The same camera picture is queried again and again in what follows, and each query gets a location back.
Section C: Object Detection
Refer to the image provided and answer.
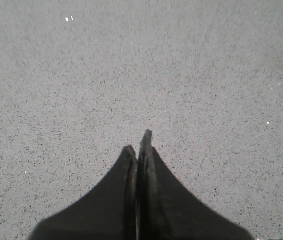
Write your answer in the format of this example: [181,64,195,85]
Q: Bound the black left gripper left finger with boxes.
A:
[30,145,138,240]

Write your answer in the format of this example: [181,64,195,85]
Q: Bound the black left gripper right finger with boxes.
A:
[137,129,253,240]

